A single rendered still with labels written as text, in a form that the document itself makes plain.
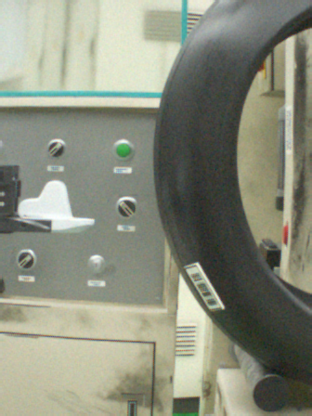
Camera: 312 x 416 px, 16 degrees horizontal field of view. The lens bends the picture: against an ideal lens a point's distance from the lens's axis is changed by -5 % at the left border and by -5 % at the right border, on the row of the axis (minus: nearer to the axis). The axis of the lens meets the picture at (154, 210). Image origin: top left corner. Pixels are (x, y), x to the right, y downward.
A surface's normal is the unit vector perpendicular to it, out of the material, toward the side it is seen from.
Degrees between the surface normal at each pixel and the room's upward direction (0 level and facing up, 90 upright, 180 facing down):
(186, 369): 90
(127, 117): 90
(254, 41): 84
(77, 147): 90
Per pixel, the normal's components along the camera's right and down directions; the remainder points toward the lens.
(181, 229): -0.71, 0.25
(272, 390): 0.00, 0.05
